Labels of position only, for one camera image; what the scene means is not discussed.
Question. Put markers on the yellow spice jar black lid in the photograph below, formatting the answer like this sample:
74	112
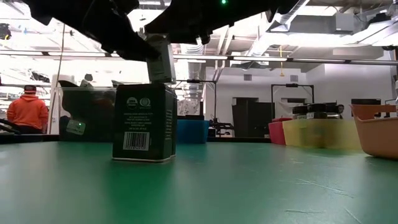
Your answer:
300	110

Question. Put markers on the red paprika tin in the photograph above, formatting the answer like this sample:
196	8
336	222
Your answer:
281	119

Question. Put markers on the white tag with green light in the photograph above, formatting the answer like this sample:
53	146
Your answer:
76	127

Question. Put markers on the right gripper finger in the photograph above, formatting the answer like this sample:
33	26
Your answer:
171	28

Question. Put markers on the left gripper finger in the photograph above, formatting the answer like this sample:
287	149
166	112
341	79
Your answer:
133	49

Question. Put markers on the person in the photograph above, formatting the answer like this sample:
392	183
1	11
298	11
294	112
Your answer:
28	112

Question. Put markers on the pink plastic bin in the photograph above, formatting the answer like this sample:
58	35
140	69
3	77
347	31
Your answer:
276	133

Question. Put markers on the black wall screen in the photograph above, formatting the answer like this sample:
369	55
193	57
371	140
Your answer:
366	101

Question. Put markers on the yellow plastic bin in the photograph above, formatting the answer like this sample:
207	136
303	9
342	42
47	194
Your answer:
320	135

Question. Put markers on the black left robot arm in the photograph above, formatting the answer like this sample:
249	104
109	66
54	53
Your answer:
56	9

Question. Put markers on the black metal frame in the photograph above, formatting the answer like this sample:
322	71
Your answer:
192	81
292	85

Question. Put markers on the green table mat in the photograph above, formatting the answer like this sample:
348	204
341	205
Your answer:
199	193

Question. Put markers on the black pepper spice tin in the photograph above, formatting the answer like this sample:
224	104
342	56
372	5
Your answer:
174	124
140	124

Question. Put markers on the grey black parts pile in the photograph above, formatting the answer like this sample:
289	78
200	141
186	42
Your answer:
93	118

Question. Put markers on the black ceiling dome fixture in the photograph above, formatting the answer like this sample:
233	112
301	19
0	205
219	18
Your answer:
4	31

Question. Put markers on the blue plastic bin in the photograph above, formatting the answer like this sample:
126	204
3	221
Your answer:
192	132

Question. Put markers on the orange plastic bin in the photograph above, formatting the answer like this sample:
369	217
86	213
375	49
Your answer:
376	133

